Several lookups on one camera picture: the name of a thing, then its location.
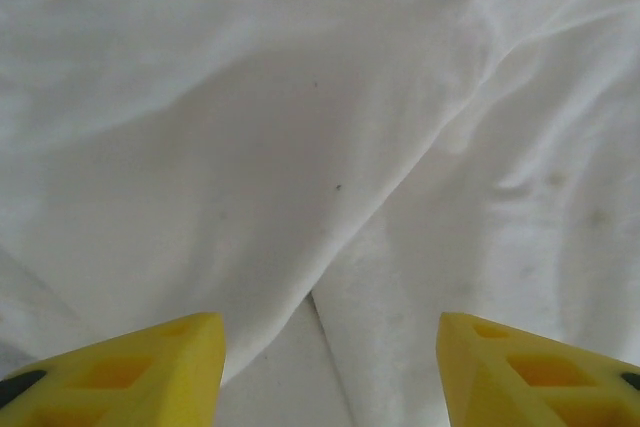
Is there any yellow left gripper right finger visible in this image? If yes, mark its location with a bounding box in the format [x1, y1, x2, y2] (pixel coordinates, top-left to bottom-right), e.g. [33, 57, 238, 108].
[438, 311, 640, 427]

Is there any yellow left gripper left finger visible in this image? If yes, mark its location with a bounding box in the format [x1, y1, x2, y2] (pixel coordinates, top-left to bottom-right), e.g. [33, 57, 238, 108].
[0, 312, 227, 427]

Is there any white t-shirt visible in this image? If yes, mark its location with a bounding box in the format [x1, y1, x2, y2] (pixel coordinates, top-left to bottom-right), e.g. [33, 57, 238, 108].
[0, 0, 640, 427]

